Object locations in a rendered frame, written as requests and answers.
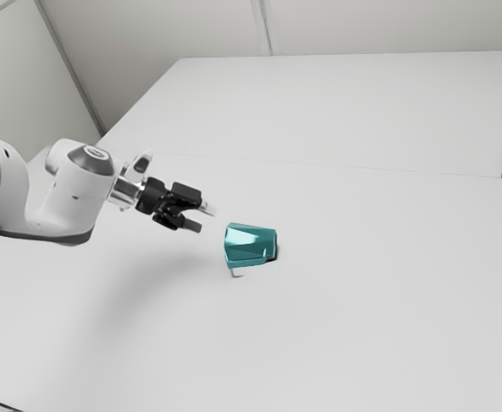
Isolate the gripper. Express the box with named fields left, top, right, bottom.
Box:
left=135, top=176, right=218, bottom=234

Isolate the teal faceted mug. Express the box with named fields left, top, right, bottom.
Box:
left=221, top=221, right=278, bottom=271

